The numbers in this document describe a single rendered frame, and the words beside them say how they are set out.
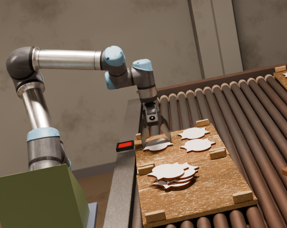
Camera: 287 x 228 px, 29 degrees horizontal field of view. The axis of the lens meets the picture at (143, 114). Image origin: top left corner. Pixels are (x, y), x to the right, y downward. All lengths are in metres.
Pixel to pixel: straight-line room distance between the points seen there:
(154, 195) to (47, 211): 0.35
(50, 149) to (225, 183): 0.60
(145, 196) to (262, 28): 3.02
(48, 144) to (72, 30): 2.70
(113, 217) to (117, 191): 0.20
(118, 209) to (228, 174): 0.39
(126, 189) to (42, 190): 0.34
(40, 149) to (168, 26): 2.79
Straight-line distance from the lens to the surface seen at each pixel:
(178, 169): 1.91
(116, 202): 1.93
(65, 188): 1.80
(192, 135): 2.33
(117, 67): 2.12
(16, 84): 2.30
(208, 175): 1.93
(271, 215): 1.65
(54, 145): 1.96
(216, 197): 1.76
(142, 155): 2.24
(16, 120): 4.80
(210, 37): 4.34
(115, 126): 4.73
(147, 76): 2.22
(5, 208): 1.86
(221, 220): 1.66
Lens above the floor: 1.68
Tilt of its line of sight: 15 degrees down
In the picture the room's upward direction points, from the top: 12 degrees counter-clockwise
